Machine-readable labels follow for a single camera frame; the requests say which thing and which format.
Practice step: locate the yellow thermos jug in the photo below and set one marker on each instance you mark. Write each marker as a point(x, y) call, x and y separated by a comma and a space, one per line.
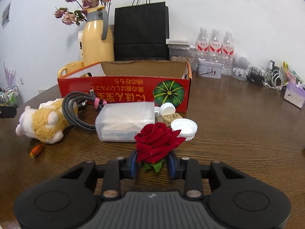
point(97, 38)

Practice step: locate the red artificial rose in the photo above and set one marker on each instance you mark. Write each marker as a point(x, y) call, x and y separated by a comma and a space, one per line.
point(154, 142)

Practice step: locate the translucent plastic container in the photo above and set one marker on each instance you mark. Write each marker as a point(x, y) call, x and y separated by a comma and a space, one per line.
point(120, 122)

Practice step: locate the purple tissue pack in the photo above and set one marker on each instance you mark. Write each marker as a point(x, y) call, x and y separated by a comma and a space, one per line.
point(295, 94)

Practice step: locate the dried pink flower bouquet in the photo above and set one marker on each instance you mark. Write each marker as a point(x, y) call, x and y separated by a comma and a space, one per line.
point(69, 17)

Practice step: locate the wall poster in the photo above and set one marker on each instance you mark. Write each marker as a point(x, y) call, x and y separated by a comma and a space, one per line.
point(5, 16)

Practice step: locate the white robot figurine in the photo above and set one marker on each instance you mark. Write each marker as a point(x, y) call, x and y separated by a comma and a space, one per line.
point(240, 65)

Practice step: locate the white round lid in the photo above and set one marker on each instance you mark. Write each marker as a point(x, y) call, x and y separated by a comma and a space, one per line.
point(188, 128)

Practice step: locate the red cardboard box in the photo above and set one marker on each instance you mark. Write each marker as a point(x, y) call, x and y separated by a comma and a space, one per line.
point(157, 81)

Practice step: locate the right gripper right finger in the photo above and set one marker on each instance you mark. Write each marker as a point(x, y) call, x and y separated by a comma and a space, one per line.
point(189, 170)

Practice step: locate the snack packet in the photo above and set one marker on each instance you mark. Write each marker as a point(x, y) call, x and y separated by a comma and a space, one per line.
point(291, 75)

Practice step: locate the black paper bag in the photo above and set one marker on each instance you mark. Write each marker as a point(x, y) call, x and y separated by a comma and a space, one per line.
point(141, 31)

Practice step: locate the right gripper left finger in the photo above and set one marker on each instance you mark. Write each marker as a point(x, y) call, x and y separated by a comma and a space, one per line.
point(114, 171)

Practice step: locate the orange tassel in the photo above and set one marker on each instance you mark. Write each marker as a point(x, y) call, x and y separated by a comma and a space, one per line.
point(36, 151)

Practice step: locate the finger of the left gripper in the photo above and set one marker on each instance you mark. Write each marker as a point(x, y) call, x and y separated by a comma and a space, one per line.
point(7, 112)

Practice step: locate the water bottle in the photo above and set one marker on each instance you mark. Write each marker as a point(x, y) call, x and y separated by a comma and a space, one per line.
point(215, 46)
point(227, 53)
point(202, 47)

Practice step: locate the small white tin box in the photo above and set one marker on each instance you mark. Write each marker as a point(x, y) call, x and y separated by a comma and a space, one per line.
point(209, 69)

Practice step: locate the small white cap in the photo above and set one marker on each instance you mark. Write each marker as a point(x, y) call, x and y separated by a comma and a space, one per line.
point(165, 109)

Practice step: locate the yellow mug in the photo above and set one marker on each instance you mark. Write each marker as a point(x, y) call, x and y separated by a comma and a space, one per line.
point(71, 67)

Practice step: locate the flat white box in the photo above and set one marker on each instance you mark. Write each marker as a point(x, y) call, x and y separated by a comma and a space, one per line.
point(177, 42)

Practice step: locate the wire rack shelf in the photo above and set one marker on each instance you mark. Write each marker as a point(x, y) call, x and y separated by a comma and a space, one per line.
point(11, 97)

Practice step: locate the left water bottle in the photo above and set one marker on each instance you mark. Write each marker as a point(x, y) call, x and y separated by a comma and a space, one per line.
point(202, 47)

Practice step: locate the right water bottle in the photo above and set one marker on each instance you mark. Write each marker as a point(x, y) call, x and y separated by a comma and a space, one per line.
point(227, 53)

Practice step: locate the sheep plush toy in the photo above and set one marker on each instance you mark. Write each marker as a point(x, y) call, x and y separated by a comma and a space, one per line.
point(46, 123)

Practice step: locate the middle water bottle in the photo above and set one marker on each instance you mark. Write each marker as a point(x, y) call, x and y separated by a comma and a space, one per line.
point(215, 46)

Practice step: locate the clear seed container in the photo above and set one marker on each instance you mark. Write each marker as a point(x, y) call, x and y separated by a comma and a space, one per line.
point(181, 53)

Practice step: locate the small wooden cube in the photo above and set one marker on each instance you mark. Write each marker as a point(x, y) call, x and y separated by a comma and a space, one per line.
point(168, 119)

